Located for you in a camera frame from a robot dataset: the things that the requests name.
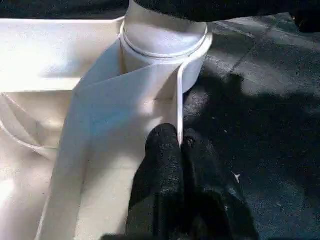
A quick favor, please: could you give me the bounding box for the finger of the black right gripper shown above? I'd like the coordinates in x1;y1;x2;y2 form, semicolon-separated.
134;0;301;23

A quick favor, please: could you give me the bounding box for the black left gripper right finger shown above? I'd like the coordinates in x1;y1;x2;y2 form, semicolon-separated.
181;128;261;240

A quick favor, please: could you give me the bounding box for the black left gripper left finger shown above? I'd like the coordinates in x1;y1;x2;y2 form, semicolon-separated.
125;124;187;240

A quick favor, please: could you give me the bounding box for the white plastic table leg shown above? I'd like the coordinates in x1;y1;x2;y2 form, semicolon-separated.
120;0;210;60

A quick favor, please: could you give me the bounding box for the white plastic table top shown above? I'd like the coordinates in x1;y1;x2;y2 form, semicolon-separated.
0;17;213;240

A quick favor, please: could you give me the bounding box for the black work mat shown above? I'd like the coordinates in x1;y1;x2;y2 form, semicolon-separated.
0;0;320;240

